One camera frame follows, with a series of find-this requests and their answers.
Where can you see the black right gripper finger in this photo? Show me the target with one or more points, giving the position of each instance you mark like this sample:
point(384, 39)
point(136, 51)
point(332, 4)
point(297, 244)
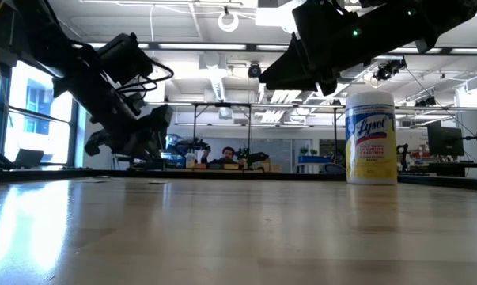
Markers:
point(297, 79)
point(289, 55)

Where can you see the white antiseptic towelette packet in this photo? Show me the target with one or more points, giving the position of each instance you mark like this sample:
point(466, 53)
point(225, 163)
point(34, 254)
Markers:
point(159, 182)

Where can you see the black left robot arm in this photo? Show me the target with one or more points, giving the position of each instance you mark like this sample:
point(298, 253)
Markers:
point(84, 83)

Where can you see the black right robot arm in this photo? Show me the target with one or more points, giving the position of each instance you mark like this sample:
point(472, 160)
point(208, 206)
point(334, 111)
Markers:
point(420, 20)

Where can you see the blue storage bin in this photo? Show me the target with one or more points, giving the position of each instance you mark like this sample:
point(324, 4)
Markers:
point(315, 159)

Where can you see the person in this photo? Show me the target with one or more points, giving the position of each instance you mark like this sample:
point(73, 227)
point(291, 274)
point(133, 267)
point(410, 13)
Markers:
point(227, 154)

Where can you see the Lysol disinfecting wipes canister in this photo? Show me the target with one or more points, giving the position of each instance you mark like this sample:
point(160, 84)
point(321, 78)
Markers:
point(370, 138)

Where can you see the open laptop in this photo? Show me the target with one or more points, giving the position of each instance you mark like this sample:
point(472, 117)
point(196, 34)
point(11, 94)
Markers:
point(28, 158)

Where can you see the black computer monitor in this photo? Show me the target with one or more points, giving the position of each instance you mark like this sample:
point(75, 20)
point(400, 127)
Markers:
point(445, 140)

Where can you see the black round camera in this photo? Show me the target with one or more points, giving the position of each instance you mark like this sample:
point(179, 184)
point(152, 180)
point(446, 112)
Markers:
point(254, 71)

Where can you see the black camera on boom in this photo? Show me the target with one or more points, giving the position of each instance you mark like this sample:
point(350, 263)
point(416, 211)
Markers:
point(388, 69)

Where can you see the black workstation frame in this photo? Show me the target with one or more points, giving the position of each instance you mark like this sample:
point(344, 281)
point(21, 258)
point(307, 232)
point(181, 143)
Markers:
point(222, 105)

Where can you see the black aluminium table frame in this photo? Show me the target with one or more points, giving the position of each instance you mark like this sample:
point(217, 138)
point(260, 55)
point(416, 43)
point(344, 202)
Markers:
point(222, 176)

